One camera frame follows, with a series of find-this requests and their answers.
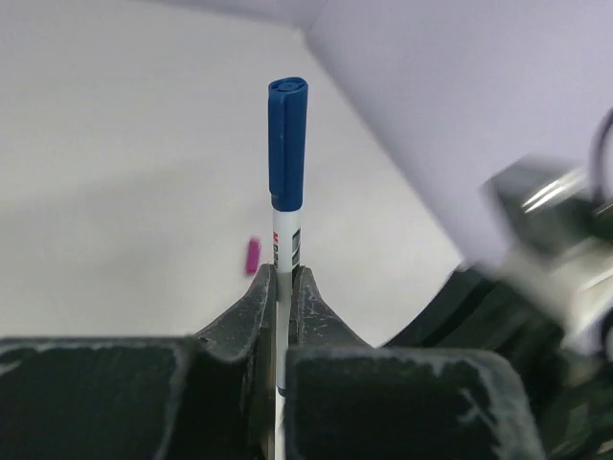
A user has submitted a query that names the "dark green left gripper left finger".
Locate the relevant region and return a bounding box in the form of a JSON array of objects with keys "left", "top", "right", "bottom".
[{"left": 1, "top": 264, "right": 276, "bottom": 459}]

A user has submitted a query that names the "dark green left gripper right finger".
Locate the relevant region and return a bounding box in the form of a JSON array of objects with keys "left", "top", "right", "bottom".
[{"left": 285, "top": 268, "right": 545, "bottom": 459}]

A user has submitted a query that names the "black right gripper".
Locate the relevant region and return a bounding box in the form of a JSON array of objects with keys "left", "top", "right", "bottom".
[{"left": 382, "top": 109, "right": 613, "bottom": 460}]

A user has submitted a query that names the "purple pen cap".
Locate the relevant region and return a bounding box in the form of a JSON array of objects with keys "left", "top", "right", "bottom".
[{"left": 244, "top": 237, "right": 261, "bottom": 276}]

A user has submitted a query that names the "white marker blue end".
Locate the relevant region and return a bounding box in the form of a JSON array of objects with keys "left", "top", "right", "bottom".
[{"left": 273, "top": 208, "right": 301, "bottom": 397}]

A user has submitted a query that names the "blue pen cap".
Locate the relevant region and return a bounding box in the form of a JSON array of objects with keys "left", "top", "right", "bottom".
[{"left": 267, "top": 77, "right": 308, "bottom": 212}]

